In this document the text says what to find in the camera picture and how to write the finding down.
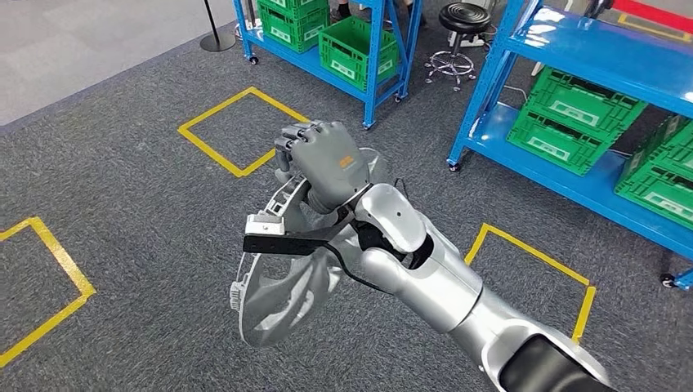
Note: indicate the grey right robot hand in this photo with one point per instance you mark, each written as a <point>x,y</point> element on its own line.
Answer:
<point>330,162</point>

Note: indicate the silver wheel cover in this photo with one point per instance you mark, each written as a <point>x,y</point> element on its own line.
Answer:
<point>281,308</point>

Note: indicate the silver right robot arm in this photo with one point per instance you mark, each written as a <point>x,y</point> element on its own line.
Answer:
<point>449,292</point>

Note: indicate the blue metal shelf rack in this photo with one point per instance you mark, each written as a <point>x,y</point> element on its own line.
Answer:
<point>595,59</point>
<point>372,65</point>

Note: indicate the white power strip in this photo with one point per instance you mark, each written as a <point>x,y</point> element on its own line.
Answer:
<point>476,40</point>

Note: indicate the black round stool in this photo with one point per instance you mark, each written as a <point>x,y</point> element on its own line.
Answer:
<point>464,16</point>

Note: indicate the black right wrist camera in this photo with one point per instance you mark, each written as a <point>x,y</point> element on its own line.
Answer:
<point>281,244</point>

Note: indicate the black stanchion post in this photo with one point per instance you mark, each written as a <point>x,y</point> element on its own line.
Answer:
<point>217,42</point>
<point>595,6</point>

